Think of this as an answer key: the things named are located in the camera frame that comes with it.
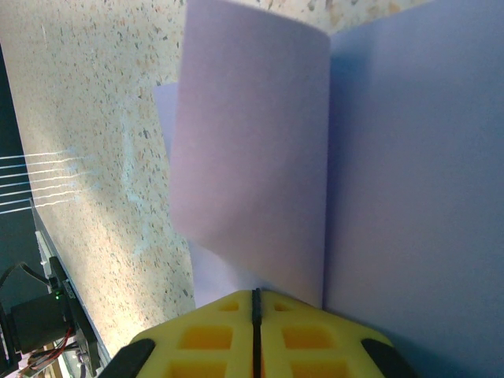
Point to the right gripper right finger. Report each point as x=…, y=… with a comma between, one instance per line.
x=327, y=342

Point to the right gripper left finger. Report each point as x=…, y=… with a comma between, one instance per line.
x=197, y=342

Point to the lilac paper sheet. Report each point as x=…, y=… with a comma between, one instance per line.
x=393, y=157

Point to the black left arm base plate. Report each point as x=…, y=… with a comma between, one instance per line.
x=84, y=342

